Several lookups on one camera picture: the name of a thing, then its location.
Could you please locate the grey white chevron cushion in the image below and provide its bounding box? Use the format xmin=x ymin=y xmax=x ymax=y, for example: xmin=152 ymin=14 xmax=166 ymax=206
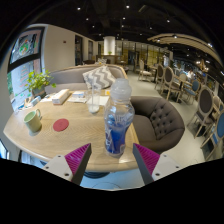
xmin=82 ymin=65 xmax=117 ymax=90

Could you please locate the green potted plant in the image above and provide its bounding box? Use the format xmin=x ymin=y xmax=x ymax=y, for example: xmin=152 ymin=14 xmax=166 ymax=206
xmin=24 ymin=69 xmax=58 ymax=98

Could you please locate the grey curved sofa bench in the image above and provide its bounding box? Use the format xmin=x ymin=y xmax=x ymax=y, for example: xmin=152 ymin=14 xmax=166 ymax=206
xmin=44 ymin=63 xmax=129 ymax=94

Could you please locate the white round column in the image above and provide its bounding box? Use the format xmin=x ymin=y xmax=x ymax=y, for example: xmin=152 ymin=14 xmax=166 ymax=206
xmin=103 ymin=35 xmax=117 ymax=56

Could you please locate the flat round red coaster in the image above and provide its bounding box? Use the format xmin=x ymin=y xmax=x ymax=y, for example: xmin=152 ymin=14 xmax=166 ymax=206
xmin=52 ymin=118 xmax=70 ymax=133

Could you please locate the grey tufted armchair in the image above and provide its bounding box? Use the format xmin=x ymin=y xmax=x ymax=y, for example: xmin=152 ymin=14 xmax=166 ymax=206
xmin=129 ymin=95 xmax=186 ymax=155

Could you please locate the clear blue-labelled water bottle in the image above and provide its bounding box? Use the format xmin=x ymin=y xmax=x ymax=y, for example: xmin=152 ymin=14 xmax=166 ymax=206
xmin=103 ymin=78 xmax=136 ymax=158

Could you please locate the group of dining chairs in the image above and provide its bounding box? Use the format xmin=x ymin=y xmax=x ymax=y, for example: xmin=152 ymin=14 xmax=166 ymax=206
xmin=136 ymin=58 xmax=224 ymax=161

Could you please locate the white tissue box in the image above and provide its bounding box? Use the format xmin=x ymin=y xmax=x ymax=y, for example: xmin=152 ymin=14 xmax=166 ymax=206
xmin=51 ymin=88 xmax=71 ymax=105

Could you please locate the white open booklet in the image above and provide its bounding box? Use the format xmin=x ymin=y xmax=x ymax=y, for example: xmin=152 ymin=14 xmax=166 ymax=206
xmin=68 ymin=91 xmax=88 ymax=104

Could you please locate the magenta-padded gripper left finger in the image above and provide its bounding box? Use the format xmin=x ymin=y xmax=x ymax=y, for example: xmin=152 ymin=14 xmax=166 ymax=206
xmin=41 ymin=142 xmax=92 ymax=186

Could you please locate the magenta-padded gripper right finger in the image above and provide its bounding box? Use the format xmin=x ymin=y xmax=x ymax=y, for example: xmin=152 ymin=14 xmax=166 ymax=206
xmin=131 ymin=143 xmax=184 ymax=186

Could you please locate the dark framed food poster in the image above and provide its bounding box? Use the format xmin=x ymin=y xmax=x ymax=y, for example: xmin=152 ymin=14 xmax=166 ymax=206
xmin=9 ymin=28 xmax=44 ymax=64

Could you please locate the pale green ceramic mug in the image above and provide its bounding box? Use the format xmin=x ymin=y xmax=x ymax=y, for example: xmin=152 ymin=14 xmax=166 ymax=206
xmin=23 ymin=108 xmax=43 ymax=134

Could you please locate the group of ceiling spotlights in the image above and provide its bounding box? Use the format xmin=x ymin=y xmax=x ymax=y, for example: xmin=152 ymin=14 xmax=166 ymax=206
xmin=74 ymin=3 xmax=214 ymax=48

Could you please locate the clear drinking glass with straw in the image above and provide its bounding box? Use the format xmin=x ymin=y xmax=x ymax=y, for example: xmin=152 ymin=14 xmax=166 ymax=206
xmin=85 ymin=83 xmax=102 ymax=114

